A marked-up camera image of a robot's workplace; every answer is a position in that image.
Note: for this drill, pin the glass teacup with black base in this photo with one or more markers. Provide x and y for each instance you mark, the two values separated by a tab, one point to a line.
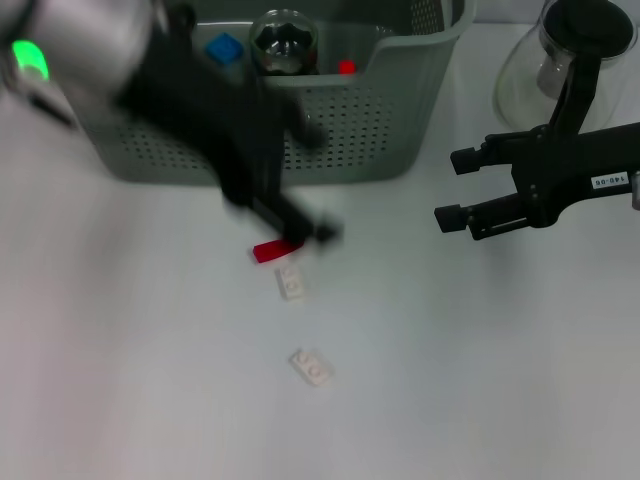
285	45

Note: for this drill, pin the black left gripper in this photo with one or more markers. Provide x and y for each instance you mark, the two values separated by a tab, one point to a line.
210	110

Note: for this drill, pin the white two-stud brick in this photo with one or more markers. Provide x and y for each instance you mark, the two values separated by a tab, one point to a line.
312	367
291	282

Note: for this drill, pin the large orange-red brick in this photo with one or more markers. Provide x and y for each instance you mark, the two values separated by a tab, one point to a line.
346	67

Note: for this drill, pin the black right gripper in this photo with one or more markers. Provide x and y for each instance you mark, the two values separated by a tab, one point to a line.
560	175

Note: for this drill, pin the blue four-stud brick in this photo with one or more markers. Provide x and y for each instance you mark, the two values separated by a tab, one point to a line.
223	48

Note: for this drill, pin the grey perforated storage bin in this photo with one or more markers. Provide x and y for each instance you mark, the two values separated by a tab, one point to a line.
350	140

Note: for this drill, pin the dark red curved brick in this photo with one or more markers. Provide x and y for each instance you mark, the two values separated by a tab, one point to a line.
270	251

